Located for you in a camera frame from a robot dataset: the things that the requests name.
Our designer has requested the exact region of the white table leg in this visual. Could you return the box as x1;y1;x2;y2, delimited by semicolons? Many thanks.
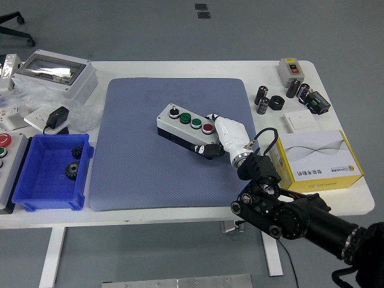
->
38;227;66;288
260;232;284;277

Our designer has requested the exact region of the grey two-button switch box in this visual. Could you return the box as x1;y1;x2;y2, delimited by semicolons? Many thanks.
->
276;57;305;88

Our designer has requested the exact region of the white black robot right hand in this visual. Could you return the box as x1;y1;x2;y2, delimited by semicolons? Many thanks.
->
193;113;251;160

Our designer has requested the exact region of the white silver device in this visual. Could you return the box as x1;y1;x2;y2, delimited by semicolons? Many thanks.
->
0;53;22;92

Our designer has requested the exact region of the small white box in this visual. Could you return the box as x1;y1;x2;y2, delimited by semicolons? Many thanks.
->
0;104;23;131

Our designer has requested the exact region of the grey emergency-stop control box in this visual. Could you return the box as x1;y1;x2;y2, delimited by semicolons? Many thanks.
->
0;131;31;214

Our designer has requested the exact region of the grey four-button control box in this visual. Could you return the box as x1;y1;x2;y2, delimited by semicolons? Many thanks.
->
155;103;224;154

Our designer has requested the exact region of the black power adapter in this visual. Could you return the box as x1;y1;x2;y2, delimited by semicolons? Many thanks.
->
43;106;70;135

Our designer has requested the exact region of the black office chair base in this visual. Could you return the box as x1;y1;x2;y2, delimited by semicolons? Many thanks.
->
0;11;36;48

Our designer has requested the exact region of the thin black cable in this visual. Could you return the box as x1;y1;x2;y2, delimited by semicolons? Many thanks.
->
277;238;300;288

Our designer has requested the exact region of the grey enclosure with clear lid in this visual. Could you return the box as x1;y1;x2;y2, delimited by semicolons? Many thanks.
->
11;49;99;104

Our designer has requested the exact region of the white wall socket panel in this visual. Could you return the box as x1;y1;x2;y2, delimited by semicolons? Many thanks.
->
23;107;70;134

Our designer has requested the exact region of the black terminal module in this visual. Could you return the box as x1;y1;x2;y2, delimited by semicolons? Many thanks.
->
299;91;332;115

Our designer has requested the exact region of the grey metal plate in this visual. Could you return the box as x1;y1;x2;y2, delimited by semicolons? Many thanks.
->
101;273;253;288

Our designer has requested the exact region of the large black gear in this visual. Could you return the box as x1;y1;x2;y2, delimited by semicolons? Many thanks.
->
64;161;81;181

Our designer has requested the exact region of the white wall switch plate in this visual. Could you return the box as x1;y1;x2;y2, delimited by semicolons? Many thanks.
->
283;109;318;134

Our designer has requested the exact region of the black cylindrical capacitor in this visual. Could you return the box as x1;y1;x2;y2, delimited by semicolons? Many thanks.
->
254;85;269;106
296;83;311;101
256;96;270;115
286;78;302;99

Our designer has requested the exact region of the clear plastic bag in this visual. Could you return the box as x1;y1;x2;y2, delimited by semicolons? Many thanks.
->
0;80;104;133

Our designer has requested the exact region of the yellow white cardboard box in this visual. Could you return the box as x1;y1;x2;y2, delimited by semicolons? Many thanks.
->
269;129;365;194

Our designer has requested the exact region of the grey under-table bracket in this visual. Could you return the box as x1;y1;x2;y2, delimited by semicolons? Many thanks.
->
220;220;245;234

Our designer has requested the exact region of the blue-grey table mat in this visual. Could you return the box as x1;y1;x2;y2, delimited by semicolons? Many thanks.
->
89;77;265;212

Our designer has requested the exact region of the blue plastic bin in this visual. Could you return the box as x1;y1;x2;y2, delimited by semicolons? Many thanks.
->
11;133;95;212

